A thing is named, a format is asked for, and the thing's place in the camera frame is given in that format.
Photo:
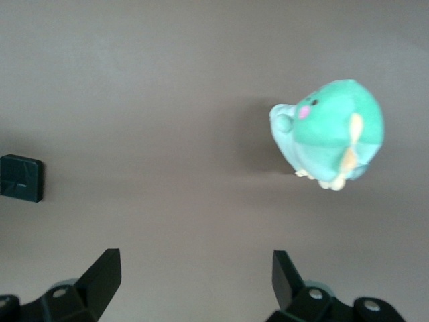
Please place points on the green plush toy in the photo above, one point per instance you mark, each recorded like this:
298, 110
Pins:
328, 117

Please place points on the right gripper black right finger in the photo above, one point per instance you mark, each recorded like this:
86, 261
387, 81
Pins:
291, 295

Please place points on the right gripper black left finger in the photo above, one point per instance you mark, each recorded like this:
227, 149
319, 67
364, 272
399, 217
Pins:
97, 285

